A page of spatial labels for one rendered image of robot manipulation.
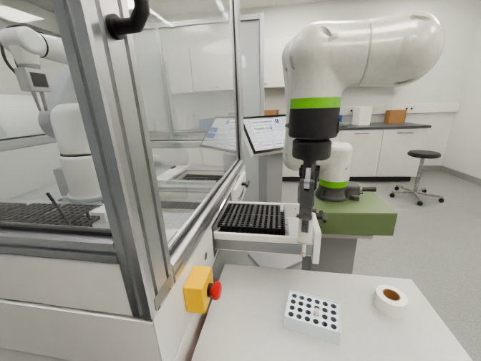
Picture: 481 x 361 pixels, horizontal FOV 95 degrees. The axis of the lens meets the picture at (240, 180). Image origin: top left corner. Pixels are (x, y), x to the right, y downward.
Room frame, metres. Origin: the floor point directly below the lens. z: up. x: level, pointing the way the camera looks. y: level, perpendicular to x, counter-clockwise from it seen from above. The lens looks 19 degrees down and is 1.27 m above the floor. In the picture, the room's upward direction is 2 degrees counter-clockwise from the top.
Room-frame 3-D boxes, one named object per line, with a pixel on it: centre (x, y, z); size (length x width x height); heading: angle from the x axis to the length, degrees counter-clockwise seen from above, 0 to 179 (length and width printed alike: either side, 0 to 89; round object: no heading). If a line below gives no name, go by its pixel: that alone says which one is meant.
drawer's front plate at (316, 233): (0.68, -0.24, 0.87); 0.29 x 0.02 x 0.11; 170
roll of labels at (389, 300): (0.44, -0.38, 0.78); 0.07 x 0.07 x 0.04
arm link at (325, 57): (0.44, -0.16, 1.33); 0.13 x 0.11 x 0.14; 75
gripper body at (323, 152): (0.44, -0.15, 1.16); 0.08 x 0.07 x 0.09; 158
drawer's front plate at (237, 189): (1.04, 0.00, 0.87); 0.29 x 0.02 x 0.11; 170
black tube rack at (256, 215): (0.72, -0.04, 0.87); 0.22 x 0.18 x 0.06; 80
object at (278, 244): (0.72, -0.03, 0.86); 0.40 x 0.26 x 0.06; 80
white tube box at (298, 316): (0.41, -0.16, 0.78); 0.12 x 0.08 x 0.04; 68
